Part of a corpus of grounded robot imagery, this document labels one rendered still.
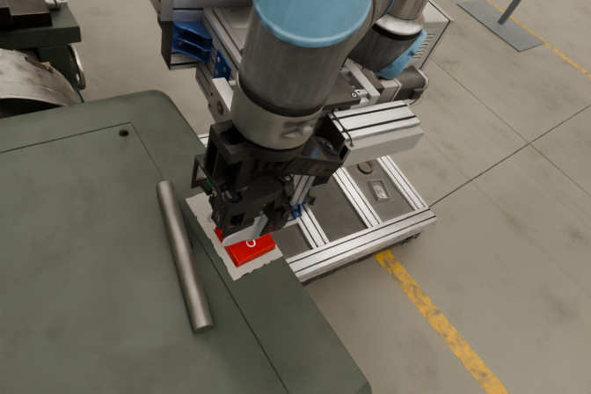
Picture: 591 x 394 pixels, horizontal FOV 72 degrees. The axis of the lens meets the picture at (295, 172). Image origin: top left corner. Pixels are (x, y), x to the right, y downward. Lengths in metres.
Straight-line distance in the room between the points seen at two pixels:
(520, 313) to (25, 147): 2.37
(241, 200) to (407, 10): 0.52
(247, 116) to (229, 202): 0.09
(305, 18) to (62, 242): 0.40
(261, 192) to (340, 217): 1.60
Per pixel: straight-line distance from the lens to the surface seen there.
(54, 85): 0.83
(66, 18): 1.48
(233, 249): 0.53
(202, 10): 1.33
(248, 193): 0.39
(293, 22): 0.27
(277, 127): 0.32
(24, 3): 1.45
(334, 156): 0.47
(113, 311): 0.51
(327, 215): 1.97
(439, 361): 2.16
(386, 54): 0.84
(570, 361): 2.66
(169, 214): 0.54
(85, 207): 0.58
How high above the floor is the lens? 1.73
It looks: 47 degrees down
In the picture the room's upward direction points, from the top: 24 degrees clockwise
